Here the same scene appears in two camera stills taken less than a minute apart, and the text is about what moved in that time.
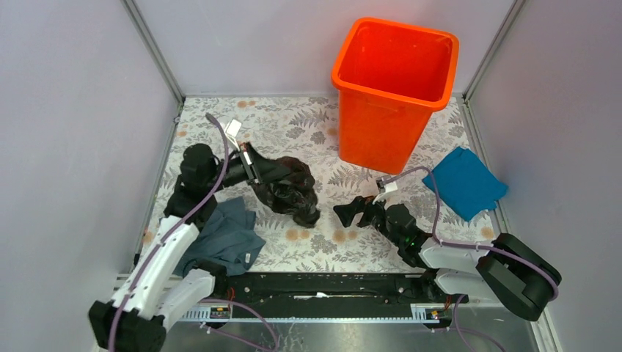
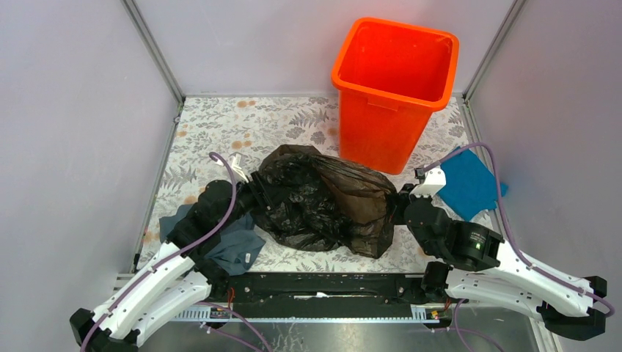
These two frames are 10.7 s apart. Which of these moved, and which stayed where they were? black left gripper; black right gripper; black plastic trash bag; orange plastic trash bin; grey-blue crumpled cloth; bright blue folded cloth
Moved: black plastic trash bag; black right gripper; black left gripper
Stayed: bright blue folded cloth; grey-blue crumpled cloth; orange plastic trash bin
